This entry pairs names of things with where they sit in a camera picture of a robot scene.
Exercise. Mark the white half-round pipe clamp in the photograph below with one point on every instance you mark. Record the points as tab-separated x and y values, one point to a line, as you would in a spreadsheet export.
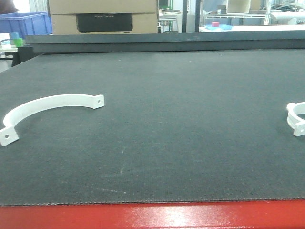
8	133

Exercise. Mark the dark grey table mat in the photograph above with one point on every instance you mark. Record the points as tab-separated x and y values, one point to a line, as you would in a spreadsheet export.
176	127

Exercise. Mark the red small cup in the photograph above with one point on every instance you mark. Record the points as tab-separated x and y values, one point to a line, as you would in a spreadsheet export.
215	24

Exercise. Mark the light blue tray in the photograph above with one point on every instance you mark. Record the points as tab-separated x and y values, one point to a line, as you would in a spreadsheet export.
220	27

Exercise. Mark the lower cardboard box black print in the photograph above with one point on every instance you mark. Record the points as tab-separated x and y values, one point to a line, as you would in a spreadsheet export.
142	23

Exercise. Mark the upper cardboard box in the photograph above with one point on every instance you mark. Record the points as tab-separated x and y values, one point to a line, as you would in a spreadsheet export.
102	6

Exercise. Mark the green cup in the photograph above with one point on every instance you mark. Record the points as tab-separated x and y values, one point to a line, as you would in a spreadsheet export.
18	42

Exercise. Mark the blue plastic crate background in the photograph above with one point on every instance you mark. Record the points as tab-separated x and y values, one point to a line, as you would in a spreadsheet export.
30	23

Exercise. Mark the dark grey raised board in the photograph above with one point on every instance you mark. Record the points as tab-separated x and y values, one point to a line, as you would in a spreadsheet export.
168	42

